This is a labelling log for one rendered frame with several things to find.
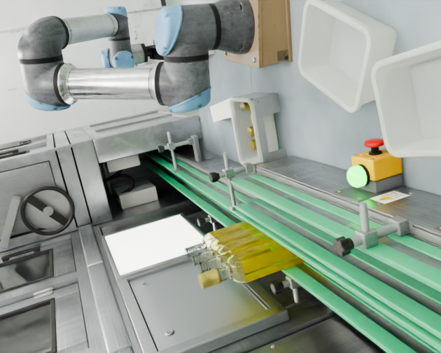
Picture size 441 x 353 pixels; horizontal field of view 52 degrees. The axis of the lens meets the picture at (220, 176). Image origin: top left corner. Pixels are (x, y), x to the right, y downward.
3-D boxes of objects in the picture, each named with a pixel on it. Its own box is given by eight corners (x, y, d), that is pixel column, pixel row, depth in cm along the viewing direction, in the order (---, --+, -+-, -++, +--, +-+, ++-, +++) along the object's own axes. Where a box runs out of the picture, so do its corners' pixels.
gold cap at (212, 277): (213, 265, 103) (196, 272, 102) (219, 270, 100) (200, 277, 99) (217, 280, 104) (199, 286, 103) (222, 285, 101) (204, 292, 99)
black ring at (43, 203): (80, 224, 199) (29, 239, 193) (66, 178, 194) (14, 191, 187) (80, 227, 195) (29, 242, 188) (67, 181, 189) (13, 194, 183)
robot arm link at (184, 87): (202, 57, 110) (8, 59, 123) (206, 116, 116) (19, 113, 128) (214, 50, 121) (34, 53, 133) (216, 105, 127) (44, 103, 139)
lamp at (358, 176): (356, 183, 94) (344, 186, 93) (354, 162, 93) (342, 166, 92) (371, 187, 90) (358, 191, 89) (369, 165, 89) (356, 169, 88)
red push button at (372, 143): (360, 156, 93) (359, 140, 92) (376, 152, 94) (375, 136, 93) (374, 159, 89) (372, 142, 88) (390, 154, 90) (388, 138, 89)
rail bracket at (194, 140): (212, 160, 197) (162, 173, 190) (204, 122, 192) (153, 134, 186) (215, 162, 192) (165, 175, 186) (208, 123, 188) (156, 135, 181)
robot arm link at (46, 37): (-1, 16, 120) (108, 6, 161) (8, 59, 124) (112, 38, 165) (33, 15, 115) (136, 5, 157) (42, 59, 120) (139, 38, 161)
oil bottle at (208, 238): (272, 230, 129) (201, 253, 122) (269, 212, 127) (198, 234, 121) (281, 237, 124) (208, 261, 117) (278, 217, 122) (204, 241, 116)
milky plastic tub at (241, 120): (262, 157, 153) (239, 164, 151) (251, 92, 148) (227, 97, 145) (287, 166, 137) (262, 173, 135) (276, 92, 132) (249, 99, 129)
